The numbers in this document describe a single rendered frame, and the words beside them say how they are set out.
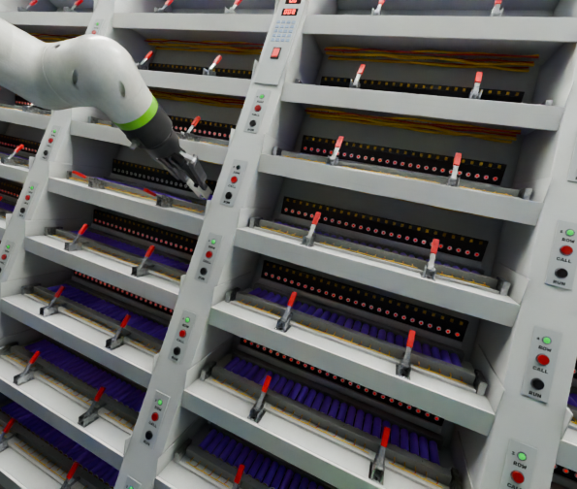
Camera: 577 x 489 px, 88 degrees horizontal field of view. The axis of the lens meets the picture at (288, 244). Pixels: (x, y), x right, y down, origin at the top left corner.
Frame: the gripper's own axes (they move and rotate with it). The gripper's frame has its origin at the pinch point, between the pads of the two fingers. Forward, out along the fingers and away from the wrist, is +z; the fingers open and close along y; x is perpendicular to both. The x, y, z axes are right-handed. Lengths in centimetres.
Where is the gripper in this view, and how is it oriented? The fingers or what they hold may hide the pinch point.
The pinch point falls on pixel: (199, 187)
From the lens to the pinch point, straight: 87.3
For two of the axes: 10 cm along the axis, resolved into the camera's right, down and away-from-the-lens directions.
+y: 9.1, 2.5, -3.2
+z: 2.1, 3.9, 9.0
